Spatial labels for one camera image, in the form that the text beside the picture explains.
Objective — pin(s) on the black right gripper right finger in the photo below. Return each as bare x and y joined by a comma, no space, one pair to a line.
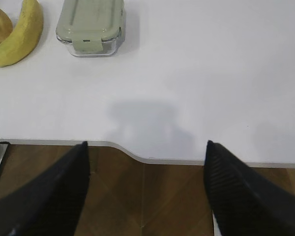
243,202

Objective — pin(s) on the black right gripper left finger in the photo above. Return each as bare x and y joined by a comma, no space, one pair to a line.
51,204

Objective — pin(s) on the yellow banana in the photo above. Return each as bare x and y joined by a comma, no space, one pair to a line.
25,36

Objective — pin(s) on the green lidded glass container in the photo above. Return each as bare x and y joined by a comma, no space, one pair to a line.
91,28

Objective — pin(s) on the white table leg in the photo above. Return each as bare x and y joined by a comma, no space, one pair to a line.
215,226

